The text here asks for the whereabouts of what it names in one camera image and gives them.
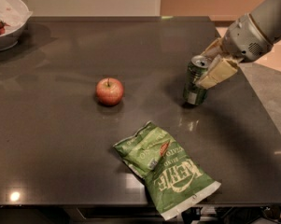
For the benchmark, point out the green soda can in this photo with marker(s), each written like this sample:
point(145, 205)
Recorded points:
point(192, 94)

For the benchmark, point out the white bowl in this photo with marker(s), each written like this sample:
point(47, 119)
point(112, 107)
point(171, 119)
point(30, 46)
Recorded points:
point(11, 36)

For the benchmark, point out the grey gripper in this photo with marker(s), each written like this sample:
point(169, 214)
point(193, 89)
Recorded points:
point(244, 41)

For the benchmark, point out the red apple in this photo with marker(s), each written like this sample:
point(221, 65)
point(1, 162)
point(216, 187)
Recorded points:
point(109, 91)

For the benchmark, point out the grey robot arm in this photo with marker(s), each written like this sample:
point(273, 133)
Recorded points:
point(267, 17)

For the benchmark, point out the green jalapeno chip bag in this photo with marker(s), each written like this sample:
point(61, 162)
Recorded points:
point(174, 182)

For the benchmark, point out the white paper napkin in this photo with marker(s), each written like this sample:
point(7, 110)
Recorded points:
point(14, 12)

